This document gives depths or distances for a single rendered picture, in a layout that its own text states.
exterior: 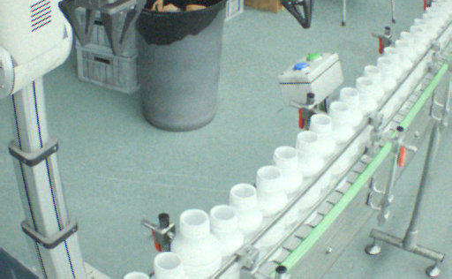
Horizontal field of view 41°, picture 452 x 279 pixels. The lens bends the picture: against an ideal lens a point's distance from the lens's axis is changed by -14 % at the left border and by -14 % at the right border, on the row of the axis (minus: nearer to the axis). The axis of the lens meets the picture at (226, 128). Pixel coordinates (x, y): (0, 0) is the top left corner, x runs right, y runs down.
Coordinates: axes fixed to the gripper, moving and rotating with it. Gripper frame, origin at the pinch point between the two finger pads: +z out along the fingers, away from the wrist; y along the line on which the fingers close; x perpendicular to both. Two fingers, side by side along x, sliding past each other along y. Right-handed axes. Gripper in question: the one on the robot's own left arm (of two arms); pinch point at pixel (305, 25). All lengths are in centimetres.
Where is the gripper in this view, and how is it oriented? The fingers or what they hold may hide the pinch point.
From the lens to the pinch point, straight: 146.3
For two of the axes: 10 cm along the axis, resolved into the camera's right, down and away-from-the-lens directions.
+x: -7.8, 0.0, 6.3
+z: 2.7, 9.0, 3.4
